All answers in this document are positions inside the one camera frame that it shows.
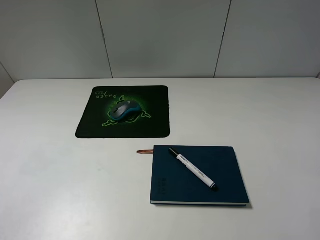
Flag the black green mouse pad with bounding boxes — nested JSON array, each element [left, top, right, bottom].
[[75, 85, 171, 139]]

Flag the dark blue notebook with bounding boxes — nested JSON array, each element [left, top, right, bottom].
[[138, 145, 250, 206]]

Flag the blue and black computer mouse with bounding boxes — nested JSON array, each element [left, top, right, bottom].
[[109, 100, 142, 122]]

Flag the white marker pen black cap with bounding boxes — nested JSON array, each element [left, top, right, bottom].
[[168, 147, 219, 192]]

